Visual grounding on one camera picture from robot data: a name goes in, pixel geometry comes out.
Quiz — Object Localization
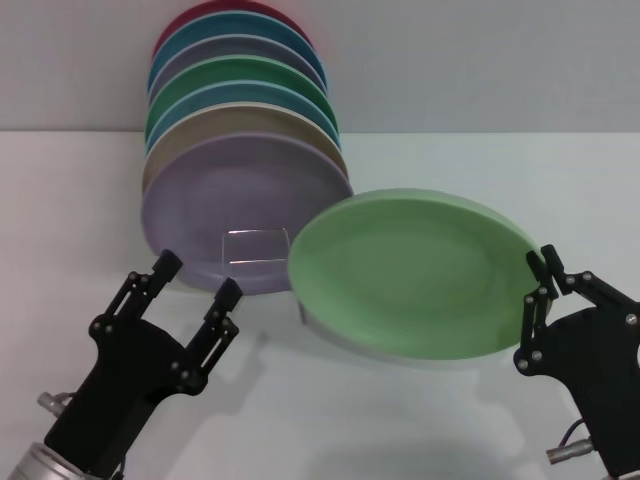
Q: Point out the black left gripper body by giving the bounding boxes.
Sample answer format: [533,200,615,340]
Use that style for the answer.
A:
[44,315,195,472]

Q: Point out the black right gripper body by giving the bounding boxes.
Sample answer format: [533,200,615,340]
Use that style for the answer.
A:
[522,307,640,480]

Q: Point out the light green plate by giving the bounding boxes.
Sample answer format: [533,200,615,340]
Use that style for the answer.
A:
[287,187,555,365]

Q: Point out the lilac plate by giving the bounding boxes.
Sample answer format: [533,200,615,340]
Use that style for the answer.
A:
[139,132,357,296]

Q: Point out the beige plate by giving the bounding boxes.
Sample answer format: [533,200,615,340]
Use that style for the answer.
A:
[141,101,350,197]

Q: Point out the blue plate with pale rim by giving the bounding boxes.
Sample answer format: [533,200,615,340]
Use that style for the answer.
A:
[144,79,343,152]

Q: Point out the dark green plate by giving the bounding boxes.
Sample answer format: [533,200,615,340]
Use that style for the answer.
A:
[145,54,339,137]

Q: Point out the grey lavender plate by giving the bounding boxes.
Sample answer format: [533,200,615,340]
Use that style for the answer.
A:
[147,35,329,107]

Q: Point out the teal blue plate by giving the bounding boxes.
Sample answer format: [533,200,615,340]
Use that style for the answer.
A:
[148,10,329,95]

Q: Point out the crimson plate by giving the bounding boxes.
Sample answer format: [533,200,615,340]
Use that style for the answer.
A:
[152,0,301,61]

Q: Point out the left gripper cable with connector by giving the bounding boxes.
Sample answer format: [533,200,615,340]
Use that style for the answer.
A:
[38,391,77,417]

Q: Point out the gripper cable with connector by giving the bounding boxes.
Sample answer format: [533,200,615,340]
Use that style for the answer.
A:
[544,419,600,464]
[38,391,77,417]

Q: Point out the metal wire plate rack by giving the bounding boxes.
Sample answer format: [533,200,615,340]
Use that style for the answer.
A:
[218,227,309,326]

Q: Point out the right gripper cable with connector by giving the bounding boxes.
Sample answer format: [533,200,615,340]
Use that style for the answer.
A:
[544,419,600,464]

